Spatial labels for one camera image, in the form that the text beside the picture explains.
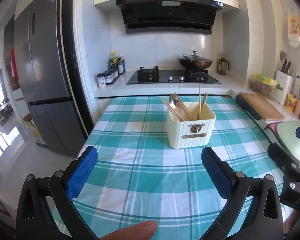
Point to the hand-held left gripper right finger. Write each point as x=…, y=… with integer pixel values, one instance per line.
x=216, y=172

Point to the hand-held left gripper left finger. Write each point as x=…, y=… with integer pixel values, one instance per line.
x=81, y=172

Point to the cream utensil holder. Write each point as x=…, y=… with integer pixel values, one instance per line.
x=180, y=135

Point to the silver spoon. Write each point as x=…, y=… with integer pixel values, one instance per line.
x=175, y=102

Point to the person's right hand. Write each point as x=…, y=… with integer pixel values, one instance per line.
x=293, y=221

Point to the person's left hand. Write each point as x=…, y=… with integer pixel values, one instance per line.
x=132, y=231

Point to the green cutting board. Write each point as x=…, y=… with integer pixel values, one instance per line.
x=287, y=135

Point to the pink mat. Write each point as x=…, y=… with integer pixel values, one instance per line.
x=272, y=128

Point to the yellow packet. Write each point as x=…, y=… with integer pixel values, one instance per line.
x=290, y=102

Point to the wooden cutting board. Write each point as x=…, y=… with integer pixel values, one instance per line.
x=262, y=105

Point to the white knife block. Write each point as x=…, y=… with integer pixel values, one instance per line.
x=284, y=87

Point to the cardboard box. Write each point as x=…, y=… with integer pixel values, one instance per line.
x=35, y=131

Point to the yellow bag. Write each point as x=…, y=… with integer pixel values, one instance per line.
x=263, y=79

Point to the teal checked tablecloth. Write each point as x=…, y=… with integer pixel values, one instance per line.
x=140, y=130

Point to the wooden spatula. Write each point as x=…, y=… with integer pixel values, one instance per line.
x=283, y=56

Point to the white label spice jar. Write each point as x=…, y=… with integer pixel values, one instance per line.
x=101, y=81

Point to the glass spice jar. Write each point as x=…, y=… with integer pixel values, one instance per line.
x=114, y=74
x=108, y=77

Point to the dining furniture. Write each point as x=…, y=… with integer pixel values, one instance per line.
x=0, y=111

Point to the glass french press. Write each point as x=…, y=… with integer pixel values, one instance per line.
x=223, y=67

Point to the black gas hob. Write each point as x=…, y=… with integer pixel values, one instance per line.
x=165, y=80

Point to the dark wok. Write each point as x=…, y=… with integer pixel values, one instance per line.
x=196, y=65

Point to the grey refrigerator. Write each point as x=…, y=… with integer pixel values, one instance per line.
x=45, y=67

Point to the dark sauce bottle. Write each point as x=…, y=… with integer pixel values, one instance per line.
x=121, y=66

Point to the glass wok lid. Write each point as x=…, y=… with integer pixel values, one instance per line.
x=195, y=57

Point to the yellow cap oil bottle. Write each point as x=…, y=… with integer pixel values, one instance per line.
x=113, y=58

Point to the red hanging cloth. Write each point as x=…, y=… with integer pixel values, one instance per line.
x=14, y=63

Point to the black range hood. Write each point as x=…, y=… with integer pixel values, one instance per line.
x=167, y=17

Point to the white wall socket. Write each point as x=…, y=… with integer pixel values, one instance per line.
x=298, y=78

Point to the wall calendar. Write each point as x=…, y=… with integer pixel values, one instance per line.
x=295, y=30

